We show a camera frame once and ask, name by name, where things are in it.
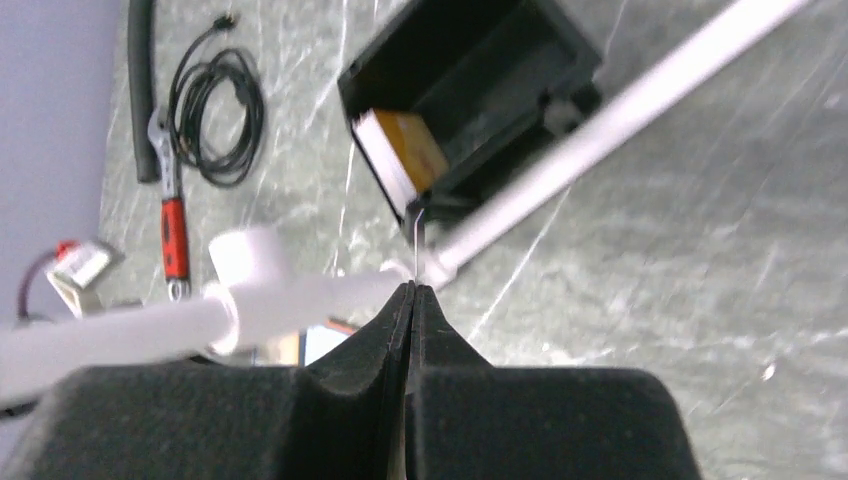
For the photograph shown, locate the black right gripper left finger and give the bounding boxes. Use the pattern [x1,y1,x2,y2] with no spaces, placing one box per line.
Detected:
[1,283,415,479]

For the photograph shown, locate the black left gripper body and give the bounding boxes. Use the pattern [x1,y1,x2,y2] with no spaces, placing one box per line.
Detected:
[16,239,125,322]

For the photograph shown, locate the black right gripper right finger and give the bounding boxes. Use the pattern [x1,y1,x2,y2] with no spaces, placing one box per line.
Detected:
[406,286,701,479]

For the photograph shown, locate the thin grey credit card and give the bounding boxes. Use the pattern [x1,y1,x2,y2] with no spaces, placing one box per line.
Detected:
[404,203,426,283]

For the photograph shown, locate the black card tray box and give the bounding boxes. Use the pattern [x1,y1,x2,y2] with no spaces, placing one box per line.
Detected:
[337,1,602,240]

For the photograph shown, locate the orange card in tray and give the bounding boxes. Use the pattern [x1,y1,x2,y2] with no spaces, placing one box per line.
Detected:
[374,109,449,194]

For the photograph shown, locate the white pvc pipe frame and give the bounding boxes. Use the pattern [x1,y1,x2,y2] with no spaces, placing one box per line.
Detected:
[1,1,802,408]

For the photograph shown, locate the black corrugated hose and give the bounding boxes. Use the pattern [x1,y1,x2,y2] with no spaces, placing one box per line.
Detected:
[125,0,162,185]

